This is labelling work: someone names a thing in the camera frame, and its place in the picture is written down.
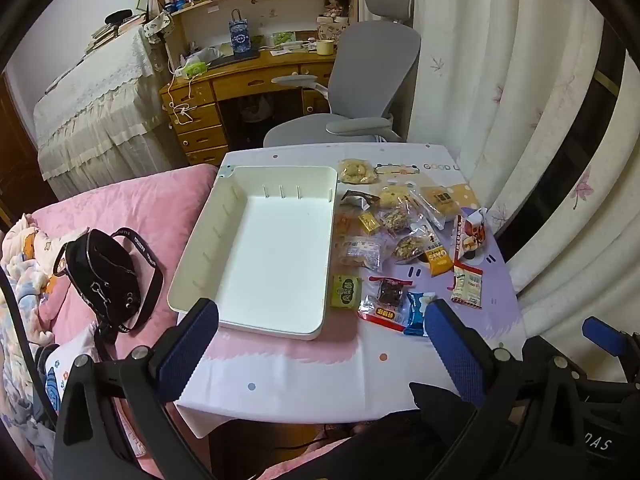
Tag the yellow mug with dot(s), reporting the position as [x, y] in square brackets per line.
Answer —
[324, 47]

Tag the white plastic tray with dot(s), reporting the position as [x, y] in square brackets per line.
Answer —
[270, 250]

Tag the blue gift bag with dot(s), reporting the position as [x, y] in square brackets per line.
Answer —
[239, 35]

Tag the black shoulder bag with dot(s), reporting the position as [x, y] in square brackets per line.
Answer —
[100, 265]

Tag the green tissue pack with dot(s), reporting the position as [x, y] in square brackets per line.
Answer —
[192, 67]

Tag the dark brown wrapper packet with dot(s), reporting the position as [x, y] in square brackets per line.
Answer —
[357, 199]

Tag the cream red-edged packet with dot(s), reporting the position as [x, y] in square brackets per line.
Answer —
[466, 285]

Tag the red white snack packet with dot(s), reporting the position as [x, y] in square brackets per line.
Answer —
[470, 235]

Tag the small gold packet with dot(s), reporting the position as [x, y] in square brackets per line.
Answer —
[370, 221]

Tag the white floral pillow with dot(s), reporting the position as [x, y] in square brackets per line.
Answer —
[57, 375]

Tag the grey office chair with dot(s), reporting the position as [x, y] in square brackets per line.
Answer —
[375, 60]

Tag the wooden bookshelf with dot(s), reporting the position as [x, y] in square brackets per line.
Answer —
[270, 2]

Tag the stack of books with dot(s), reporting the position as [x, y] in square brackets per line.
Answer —
[107, 32]

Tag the black cap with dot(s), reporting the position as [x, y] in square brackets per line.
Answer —
[119, 15]

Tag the white printed snack packet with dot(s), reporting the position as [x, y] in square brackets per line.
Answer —
[357, 252]

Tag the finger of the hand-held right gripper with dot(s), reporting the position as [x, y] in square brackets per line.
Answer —
[605, 335]

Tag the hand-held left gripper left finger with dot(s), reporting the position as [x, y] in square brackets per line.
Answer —
[187, 345]

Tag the white lace cover cloth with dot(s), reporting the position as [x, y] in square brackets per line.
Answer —
[100, 100]

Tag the blue snack packet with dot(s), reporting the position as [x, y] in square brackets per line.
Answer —
[416, 310]

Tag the nut cluster clear packet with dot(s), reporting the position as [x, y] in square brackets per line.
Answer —
[395, 221]
[410, 247]

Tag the green pastry packet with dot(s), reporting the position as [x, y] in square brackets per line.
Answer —
[346, 291]

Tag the brown square cracker packet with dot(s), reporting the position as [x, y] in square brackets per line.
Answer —
[440, 200]

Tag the wooden desk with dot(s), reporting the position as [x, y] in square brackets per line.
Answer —
[250, 77]

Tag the red-edged dark jerky packet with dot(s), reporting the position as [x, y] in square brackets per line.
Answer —
[385, 300]

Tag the patterned pouch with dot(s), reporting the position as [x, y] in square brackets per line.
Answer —
[157, 25]

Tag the orange candy packet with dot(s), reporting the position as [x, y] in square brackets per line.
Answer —
[343, 224]

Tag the orange white oat bar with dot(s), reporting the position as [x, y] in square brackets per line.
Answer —
[439, 259]

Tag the green box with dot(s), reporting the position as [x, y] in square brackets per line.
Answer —
[282, 38]

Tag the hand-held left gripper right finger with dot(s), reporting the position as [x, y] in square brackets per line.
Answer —
[455, 355]

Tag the white floral curtain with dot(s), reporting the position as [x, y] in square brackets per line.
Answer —
[500, 60]

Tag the pale cracker clear packet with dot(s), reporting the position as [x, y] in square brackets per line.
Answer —
[357, 171]

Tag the doll figure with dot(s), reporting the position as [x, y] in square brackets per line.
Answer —
[334, 2]

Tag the cartoon printed blanket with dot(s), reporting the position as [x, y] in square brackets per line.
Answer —
[20, 270]

